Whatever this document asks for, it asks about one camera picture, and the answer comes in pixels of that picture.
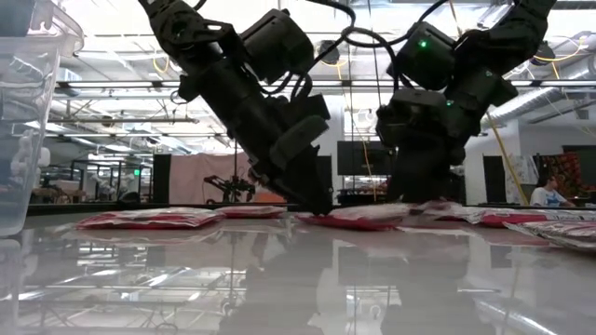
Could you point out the dark shelf with red items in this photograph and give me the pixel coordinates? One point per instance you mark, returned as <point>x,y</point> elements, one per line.
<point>363,193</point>

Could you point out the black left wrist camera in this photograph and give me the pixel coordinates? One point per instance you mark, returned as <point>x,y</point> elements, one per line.
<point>309,108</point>

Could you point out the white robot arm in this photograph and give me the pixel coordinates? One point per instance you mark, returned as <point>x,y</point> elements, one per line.
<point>43,158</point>

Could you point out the brown box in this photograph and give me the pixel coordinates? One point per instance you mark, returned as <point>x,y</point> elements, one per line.
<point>270,197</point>

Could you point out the black door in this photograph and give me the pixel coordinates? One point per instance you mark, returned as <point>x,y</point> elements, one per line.
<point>493,179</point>

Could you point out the long ceiling light strip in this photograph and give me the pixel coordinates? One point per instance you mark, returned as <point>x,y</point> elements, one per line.
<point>116,84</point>

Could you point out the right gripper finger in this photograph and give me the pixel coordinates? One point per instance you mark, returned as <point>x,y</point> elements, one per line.
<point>410,181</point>
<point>448,181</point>

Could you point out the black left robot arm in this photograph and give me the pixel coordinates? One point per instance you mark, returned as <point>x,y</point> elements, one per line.
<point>195,37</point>

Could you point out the black wall monitor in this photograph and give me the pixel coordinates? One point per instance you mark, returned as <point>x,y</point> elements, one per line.
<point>358,158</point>

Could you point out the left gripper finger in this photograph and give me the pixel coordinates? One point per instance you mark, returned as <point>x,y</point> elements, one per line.
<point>307,186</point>
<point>272,183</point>

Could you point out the pink curtain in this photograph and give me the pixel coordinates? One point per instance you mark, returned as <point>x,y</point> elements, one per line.
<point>195,179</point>

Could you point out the person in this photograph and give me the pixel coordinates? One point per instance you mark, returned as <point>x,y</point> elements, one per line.
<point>547,197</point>

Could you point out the black framed glass enclosure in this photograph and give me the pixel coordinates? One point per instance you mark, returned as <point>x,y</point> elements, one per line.
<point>102,183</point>

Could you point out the black aluminium table frame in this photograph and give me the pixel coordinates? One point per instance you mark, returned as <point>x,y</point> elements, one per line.
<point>116,208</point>

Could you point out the red Orville popcorn bag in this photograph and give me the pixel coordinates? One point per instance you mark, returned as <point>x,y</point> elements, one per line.
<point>559,235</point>
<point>149,218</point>
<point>358,221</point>
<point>512,218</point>
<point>251,213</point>
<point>440,211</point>

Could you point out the distant black robot arms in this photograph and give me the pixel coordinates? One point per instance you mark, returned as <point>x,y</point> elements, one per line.
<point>230,188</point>

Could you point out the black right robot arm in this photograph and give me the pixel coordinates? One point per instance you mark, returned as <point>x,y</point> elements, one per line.
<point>503,46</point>

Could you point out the colourful floral cloth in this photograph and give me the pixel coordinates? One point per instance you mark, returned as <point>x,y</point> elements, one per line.
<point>563,167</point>

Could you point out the white patterned cloth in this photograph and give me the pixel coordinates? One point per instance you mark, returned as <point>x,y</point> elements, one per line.
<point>521,172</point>

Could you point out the silver ventilation duct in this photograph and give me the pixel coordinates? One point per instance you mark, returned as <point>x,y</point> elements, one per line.
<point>535,104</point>

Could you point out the black tall panel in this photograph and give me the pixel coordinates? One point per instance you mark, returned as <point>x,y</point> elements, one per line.
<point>161,179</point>

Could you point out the clear plastic bin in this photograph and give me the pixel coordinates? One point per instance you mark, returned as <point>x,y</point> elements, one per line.
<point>28,116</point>

